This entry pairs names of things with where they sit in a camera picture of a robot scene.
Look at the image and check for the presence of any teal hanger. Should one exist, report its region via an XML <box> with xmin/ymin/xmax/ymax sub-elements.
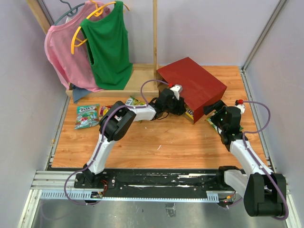
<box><xmin>53</xmin><ymin>0</ymin><xmax>85</xmax><ymax>26</ymax></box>

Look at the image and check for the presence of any yellow hanger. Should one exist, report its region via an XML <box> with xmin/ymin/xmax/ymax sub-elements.
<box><xmin>70</xmin><ymin>0</ymin><xmax>131</xmax><ymax>55</ymax></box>

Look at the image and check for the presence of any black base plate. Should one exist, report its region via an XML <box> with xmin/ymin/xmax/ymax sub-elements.
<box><xmin>74</xmin><ymin>169</ymin><xmax>234</xmax><ymax>200</ymax></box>

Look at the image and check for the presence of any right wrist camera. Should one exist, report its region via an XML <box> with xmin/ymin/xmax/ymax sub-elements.
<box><xmin>235</xmin><ymin>99</ymin><xmax>246</xmax><ymax>115</ymax></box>

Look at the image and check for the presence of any orange Fox's fruits candy bag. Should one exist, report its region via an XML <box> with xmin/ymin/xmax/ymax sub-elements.
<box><xmin>99</xmin><ymin>105</ymin><xmax>112</xmax><ymax>120</ymax></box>

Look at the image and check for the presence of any green tank top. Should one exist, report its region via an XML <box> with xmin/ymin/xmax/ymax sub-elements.
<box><xmin>80</xmin><ymin>1</ymin><xmax>133</xmax><ymax>90</ymax></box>

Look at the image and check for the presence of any aluminium rail frame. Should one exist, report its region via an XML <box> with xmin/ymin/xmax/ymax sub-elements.
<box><xmin>27</xmin><ymin>0</ymin><xmax>303</xmax><ymax>228</ymax></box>

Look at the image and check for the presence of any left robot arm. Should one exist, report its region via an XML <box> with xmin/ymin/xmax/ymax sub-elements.
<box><xmin>82</xmin><ymin>85</ymin><xmax>186</xmax><ymax>188</ymax></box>

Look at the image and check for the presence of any wooden clothes rack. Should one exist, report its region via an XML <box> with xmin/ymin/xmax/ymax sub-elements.
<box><xmin>27</xmin><ymin>0</ymin><xmax>159</xmax><ymax>97</ymax></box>

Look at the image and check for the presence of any pink shirt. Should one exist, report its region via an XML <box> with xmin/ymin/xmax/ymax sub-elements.
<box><xmin>44</xmin><ymin>1</ymin><xmax>101</xmax><ymax>92</ymax></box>

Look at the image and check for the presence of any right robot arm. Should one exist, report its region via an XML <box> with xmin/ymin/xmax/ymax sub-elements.
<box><xmin>203</xmin><ymin>99</ymin><xmax>289</xmax><ymax>220</ymax></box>

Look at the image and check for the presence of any green Fox's spring tea bag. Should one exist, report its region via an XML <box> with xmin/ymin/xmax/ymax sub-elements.
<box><xmin>125</xmin><ymin>96</ymin><xmax>146</xmax><ymax>106</ymax></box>

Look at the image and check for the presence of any yellow M&M's bag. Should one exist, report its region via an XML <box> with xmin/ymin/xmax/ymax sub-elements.
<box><xmin>185</xmin><ymin>108</ymin><xmax>194</xmax><ymax>124</ymax></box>

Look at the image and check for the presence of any green candy bag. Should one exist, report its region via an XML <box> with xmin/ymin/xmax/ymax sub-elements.
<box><xmin>207</xmin><ymin>116</ymin><xmax>243</xmax><ymax>133</ymax></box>

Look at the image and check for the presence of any teal Fox's candy bag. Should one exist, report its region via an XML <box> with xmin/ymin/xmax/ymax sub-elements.
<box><xmin>74</xmin><ymin>104</ymin><xmax>100</xmax><ymax>130</ymax></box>

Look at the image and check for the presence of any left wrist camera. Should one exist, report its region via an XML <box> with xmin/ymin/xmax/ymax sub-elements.
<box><xmin>170</xmin><ymin>84</ymin><xmax>182</xmax><ymax>100</ymax></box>

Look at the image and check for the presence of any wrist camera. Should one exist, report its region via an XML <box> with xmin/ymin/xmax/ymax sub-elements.
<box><xmin>170</xmin><ymin>84</ymin><xmax>182</xmax><ymax>100</ymax></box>
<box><xmin>235</xmin><ymin>99</ymin><xmax>246</xmax><ymax>115</ymax></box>

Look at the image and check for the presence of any red paper bag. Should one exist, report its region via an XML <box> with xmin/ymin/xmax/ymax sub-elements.
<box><xmin>157</xmin><ymin>57</ymin><xmax>227</xmax><ymax>123</ymax></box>

